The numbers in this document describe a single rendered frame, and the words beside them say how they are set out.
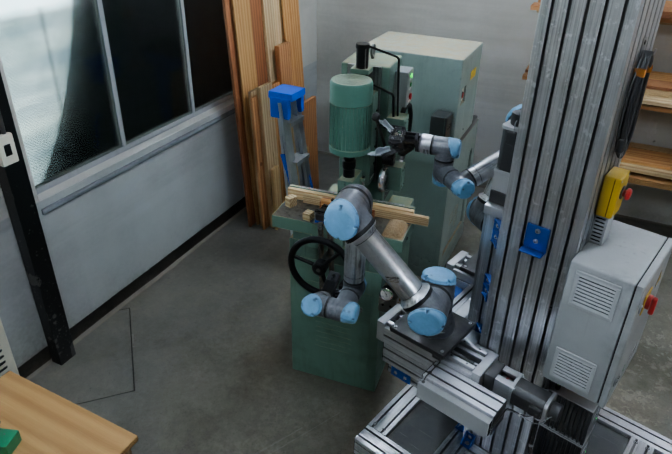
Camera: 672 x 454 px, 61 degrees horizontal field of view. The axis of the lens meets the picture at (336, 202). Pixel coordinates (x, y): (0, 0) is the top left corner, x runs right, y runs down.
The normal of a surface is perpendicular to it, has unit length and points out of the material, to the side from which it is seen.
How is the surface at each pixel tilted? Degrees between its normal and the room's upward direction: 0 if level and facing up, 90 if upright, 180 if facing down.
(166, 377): 0
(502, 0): 90
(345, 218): 86
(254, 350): 0
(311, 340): 90
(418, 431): 0
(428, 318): 95
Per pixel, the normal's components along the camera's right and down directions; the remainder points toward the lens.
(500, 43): -0.43, 0.43
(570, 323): -0.65, 0.36
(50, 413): 0.02, -0.88
